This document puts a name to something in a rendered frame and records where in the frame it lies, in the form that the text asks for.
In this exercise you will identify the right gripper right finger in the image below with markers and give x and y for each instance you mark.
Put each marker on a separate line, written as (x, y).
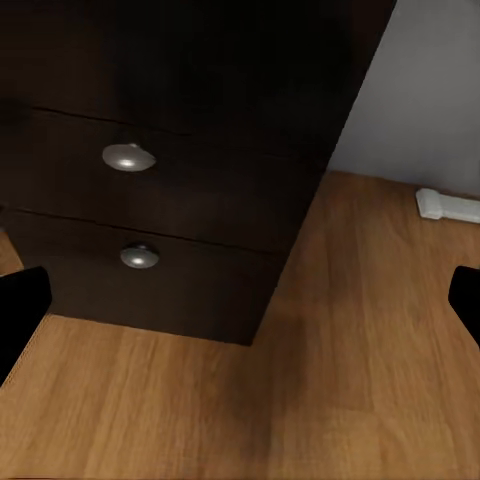
(464, 297)

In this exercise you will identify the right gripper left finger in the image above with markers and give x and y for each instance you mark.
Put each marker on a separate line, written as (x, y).
(25, 298)

